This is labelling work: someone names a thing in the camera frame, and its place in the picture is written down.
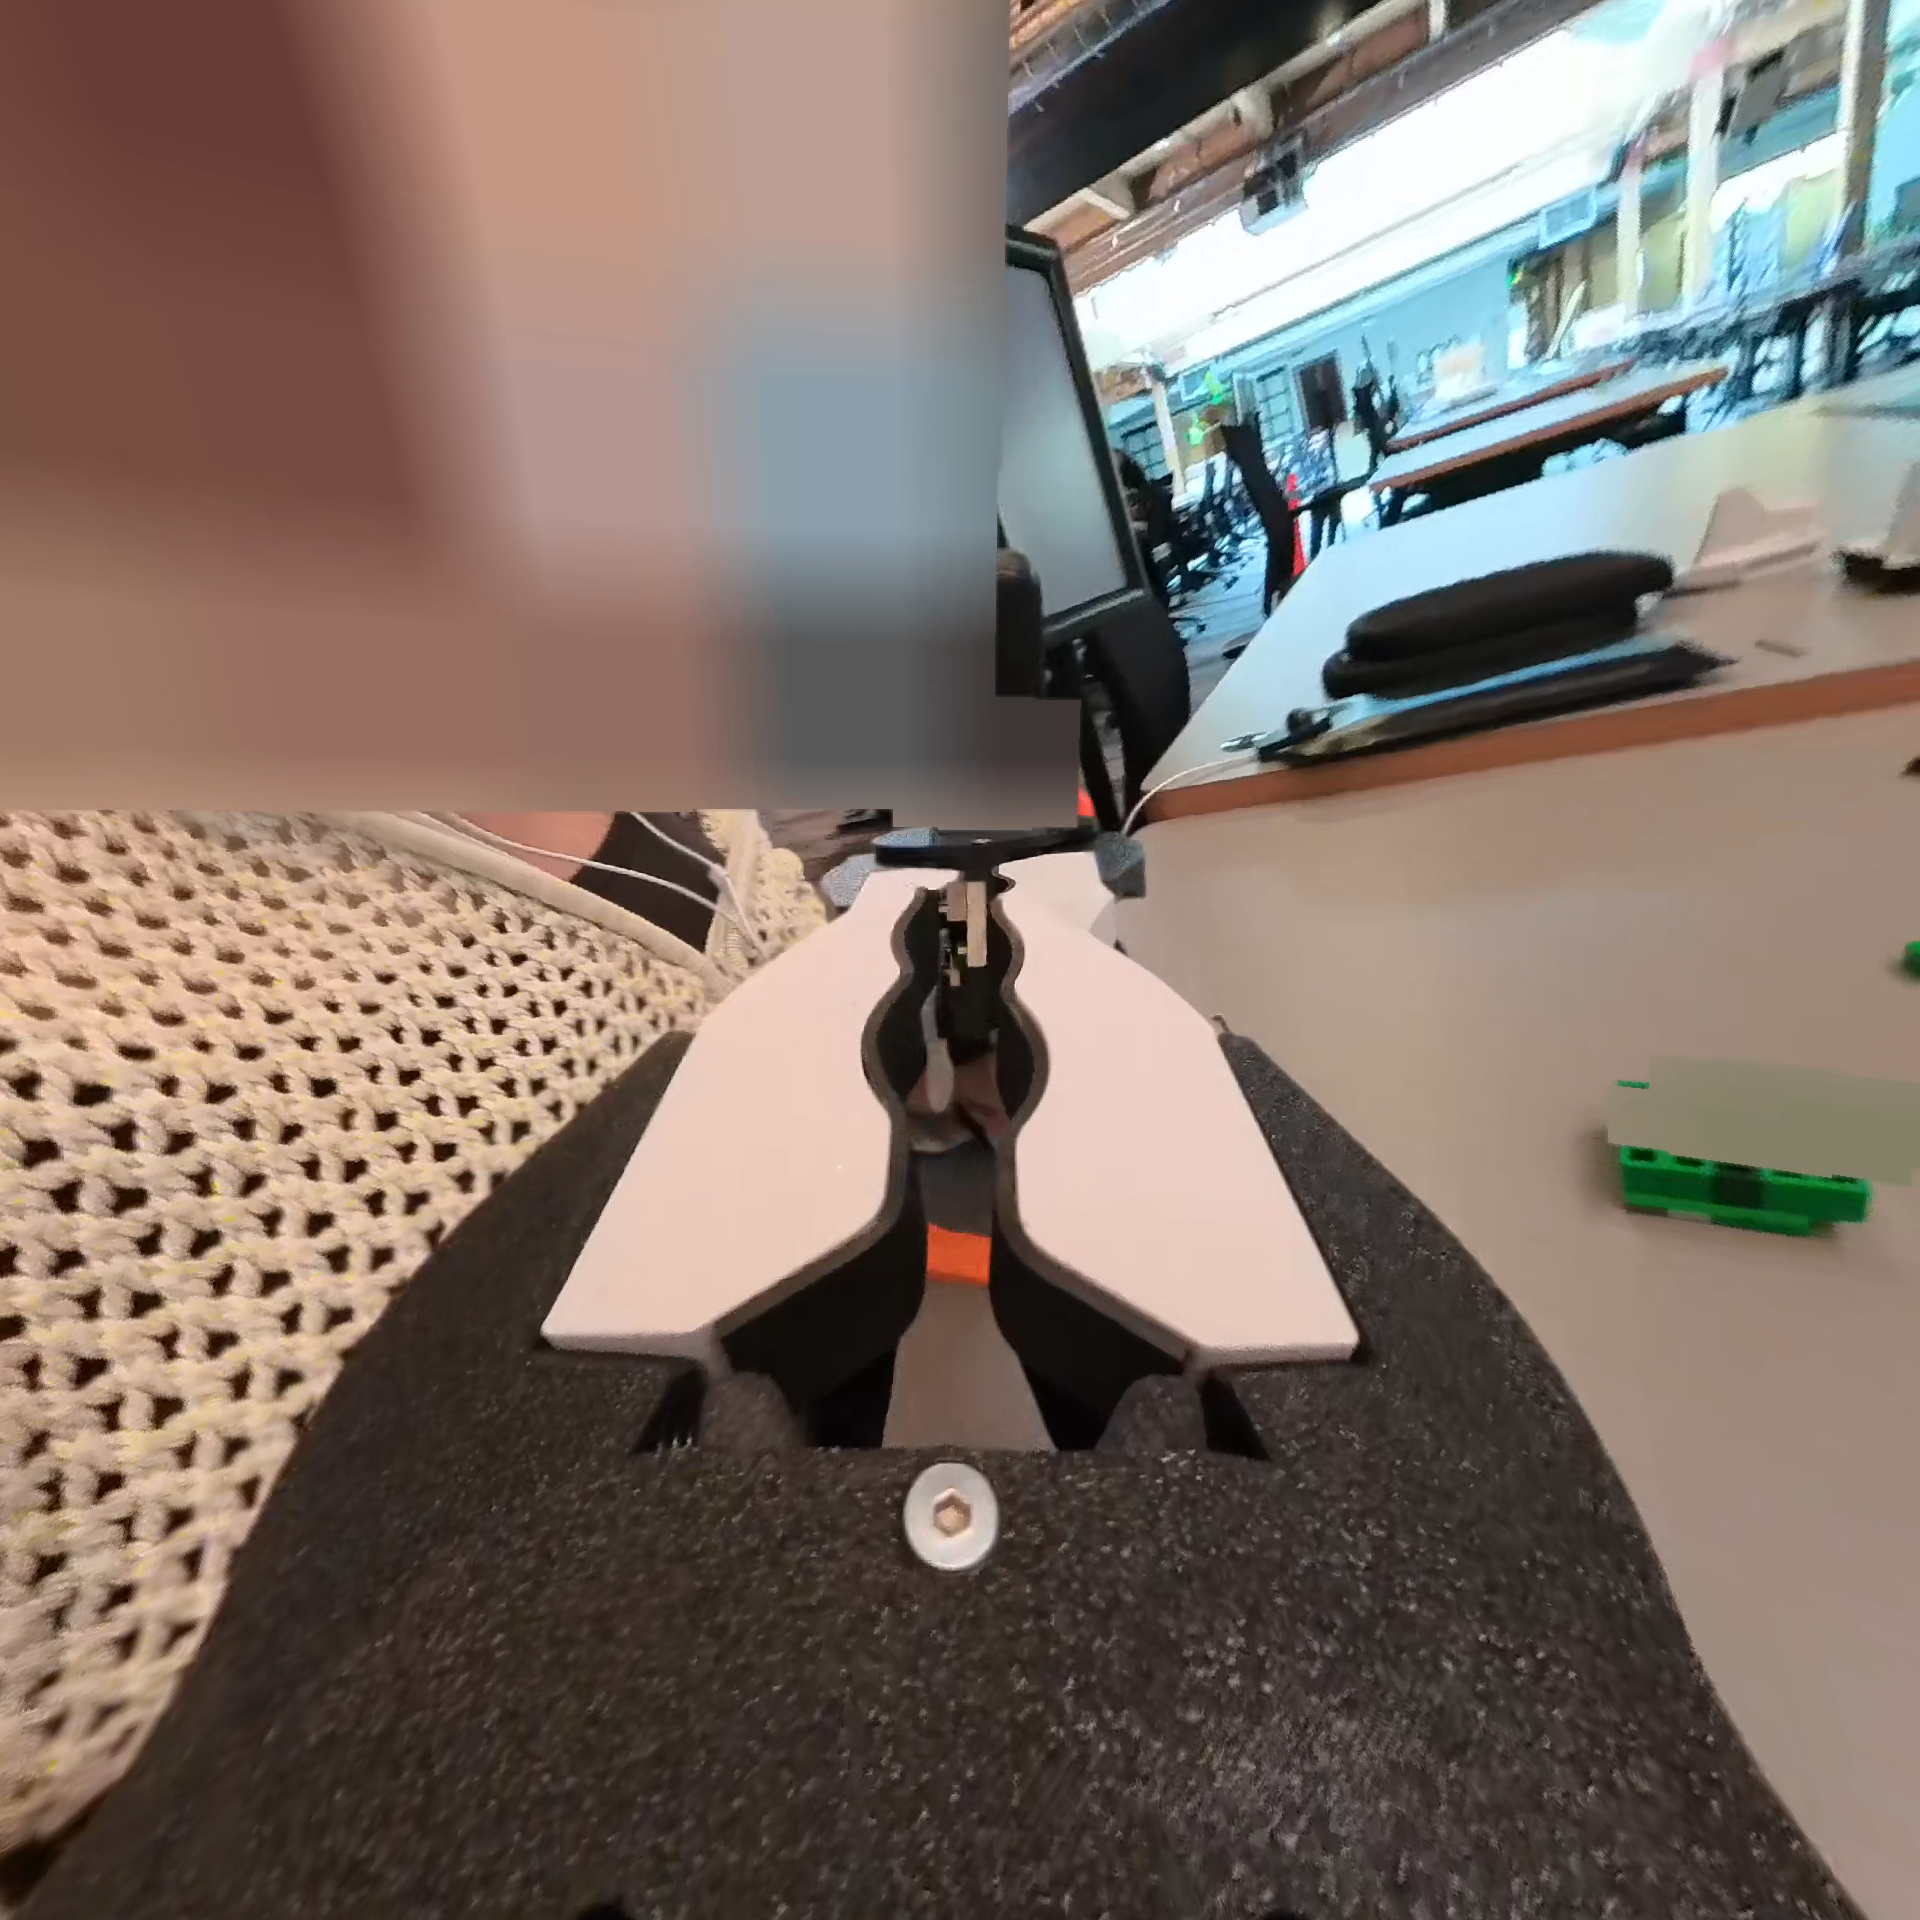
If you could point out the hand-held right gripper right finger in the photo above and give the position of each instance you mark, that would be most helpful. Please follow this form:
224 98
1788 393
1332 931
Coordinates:
1170 1188

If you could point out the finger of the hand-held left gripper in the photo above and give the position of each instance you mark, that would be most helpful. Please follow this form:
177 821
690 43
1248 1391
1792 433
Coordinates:
864 893
1071 899

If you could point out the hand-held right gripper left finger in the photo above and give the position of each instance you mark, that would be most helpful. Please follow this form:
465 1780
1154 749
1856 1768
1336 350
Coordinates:
749 1188

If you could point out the person's left hand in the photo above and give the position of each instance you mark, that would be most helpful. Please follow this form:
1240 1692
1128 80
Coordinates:
973 1113

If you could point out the black top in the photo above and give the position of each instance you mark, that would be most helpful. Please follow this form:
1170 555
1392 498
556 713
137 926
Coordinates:
643 870

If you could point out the orange brick separator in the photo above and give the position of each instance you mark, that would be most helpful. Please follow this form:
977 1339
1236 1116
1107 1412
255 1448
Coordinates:
960 1258

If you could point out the black computer monitor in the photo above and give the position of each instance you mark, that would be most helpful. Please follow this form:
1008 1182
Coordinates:
1066 453

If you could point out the white folded paper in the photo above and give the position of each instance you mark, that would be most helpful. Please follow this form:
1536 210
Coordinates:
1747 545

